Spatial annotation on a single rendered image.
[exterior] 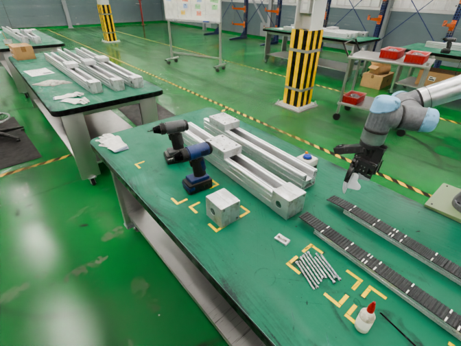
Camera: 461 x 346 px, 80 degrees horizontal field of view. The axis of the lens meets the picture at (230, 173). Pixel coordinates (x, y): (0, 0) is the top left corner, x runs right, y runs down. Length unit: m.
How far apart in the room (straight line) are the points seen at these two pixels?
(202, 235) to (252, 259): 0.21
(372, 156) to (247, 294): 0.61
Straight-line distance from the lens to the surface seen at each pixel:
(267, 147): 1.46
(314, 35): 4.35
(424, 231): 1.31
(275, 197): 1.11
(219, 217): 1.04
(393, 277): 1.02
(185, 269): 1.66
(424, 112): 1.03
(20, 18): 15.70
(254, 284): 0.92
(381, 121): 0.99
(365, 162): 1.05
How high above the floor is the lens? 1.54
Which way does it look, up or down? 34 degrees down
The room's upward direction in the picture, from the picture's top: 1 degrees clockwise
